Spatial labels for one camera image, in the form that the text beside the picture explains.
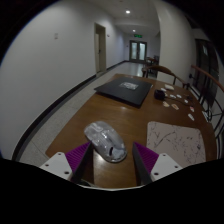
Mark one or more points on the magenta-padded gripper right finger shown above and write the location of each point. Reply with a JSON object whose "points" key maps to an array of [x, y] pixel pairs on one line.
{"points": [[165, 164]]}

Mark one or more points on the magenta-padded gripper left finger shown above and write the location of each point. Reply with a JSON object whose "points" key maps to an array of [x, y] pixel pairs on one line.
{"points": [[56, 165]]}

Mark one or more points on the transparent computer mouse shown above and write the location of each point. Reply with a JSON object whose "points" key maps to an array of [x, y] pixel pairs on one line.
{"points": [[105, 140]]}

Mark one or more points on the white marble-print mouse pad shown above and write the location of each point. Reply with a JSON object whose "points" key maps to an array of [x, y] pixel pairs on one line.
{"points": [[176, 140]]}

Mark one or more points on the white rectangular tag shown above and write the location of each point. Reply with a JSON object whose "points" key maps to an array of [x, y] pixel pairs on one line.
{"points": [[190, 117]]}

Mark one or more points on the small beige tag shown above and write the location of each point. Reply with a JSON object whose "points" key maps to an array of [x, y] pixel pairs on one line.
{"points": [[175, 106], [165, 104]]}

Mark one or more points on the red and white tag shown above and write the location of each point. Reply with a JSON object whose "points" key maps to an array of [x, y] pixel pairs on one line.
{"points": [[192, 109]]}

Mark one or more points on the white card with dark print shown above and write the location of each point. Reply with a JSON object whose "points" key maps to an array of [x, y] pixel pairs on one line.
{"points": [[205, 115]]}

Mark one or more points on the small white tag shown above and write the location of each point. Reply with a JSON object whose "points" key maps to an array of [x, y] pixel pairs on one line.
{"points": [[186, 101], [179, 96], [172, 96]]}

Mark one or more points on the small black box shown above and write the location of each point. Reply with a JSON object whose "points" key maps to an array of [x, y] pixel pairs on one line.
{"points": [[159, 94]]}

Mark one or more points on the small white box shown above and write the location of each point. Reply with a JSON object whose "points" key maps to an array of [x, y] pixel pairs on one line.
{"points": [[169, 87]]}

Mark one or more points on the dark metal railing wooden handrail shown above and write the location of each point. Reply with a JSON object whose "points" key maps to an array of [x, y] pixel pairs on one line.
{"points": [[208, 96]]}

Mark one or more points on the closed black laptop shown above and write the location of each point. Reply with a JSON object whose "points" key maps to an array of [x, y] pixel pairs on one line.
{"points": [[123, 90]]}

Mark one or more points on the wooden armchair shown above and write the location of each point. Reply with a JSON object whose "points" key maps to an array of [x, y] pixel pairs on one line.
{"points": [[163, 70]]}

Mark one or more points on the dark window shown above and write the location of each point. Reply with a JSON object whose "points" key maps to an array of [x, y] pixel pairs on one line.
{"points": [[205, 70]]}

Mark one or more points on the dark wooden chair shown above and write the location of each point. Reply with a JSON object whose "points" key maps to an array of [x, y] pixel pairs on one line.
{"points": [[152, 60]]}

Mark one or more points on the glass double door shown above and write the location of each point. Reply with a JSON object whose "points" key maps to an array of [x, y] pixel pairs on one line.
{"points": [[138, 51]]}

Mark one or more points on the beige side door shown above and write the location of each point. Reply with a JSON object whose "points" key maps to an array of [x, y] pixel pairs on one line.
{"points": [[100, 48]]}

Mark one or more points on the green exit sign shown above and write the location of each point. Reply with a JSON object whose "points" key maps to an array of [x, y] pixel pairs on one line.
{"points": [[138, 35]]}

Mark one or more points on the white wall switch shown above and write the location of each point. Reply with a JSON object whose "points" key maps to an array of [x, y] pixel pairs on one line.
{"points": [[56, 35]]}

